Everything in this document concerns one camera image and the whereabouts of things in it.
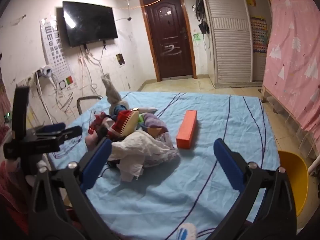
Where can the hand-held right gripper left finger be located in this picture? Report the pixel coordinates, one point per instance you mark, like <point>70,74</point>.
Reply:
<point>100,155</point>

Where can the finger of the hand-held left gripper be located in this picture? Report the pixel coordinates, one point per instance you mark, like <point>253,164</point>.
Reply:
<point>72,132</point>
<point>55,127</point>

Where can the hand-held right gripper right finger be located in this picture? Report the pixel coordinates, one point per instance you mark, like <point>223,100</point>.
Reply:
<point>227,165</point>

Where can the pink cloth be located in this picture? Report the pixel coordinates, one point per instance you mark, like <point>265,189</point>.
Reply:
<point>91,140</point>

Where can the red fabric item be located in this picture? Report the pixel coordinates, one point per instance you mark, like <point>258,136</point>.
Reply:
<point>97,122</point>

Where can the red knitted sock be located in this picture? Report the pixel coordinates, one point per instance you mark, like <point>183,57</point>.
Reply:
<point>121,122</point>

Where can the white cloth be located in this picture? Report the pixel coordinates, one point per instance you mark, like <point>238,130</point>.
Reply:
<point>140,147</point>

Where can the wooden scrubbing brush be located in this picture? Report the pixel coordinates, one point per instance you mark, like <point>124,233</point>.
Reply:
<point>131,125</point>

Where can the blue cloth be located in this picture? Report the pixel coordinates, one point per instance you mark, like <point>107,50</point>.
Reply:
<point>118,108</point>

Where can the orange cardboard box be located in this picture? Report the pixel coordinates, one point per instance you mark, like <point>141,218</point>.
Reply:
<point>187,130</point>

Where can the grey long sock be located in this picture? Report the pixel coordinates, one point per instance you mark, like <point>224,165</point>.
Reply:
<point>112,92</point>

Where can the purple cloth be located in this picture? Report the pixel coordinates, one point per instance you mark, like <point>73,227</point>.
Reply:
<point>155,122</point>

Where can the white squeeze tube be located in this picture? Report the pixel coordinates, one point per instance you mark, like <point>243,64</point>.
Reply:
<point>148,110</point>

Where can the person's left hand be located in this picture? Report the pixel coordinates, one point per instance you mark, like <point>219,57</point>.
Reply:
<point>31,180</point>

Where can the light blue bedsheet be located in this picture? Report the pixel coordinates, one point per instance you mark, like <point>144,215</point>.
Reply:
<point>200,180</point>

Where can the grey chair backrest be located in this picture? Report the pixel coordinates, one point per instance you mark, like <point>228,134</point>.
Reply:
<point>86,98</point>

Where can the white power adapter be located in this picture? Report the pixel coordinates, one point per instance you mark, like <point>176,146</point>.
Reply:
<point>46,71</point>

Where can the green small item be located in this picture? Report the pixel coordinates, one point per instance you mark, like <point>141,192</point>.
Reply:
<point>141,119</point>

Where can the yellow plastic chair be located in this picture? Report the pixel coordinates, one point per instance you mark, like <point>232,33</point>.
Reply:
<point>295,180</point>

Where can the white eye chart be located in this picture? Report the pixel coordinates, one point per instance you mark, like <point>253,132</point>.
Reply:
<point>53,55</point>

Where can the white metal pipe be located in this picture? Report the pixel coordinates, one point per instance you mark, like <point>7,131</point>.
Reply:
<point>315,163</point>

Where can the pink tree-print curtain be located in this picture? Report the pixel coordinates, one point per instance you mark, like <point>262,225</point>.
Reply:
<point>295,67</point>

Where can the white louvered wardrobe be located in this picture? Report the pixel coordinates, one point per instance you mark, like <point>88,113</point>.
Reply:
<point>230,42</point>

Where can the dark brown door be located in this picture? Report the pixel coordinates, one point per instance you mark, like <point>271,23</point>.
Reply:
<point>167,30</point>

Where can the black hanging bag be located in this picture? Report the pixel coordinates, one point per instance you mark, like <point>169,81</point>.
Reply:
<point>203,27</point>

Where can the wooden bunk bed frame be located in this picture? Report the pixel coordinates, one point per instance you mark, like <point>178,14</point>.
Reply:
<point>266,95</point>

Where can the black wall television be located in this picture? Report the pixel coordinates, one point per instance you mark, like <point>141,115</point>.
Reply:
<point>87,22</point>

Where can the green wall sticker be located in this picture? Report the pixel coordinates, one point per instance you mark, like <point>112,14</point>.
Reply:
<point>196,37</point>

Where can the colourful grid wall poster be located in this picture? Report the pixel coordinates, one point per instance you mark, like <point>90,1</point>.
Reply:
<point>258,35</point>

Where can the yellow wall poster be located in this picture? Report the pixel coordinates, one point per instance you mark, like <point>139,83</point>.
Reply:
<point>250,1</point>

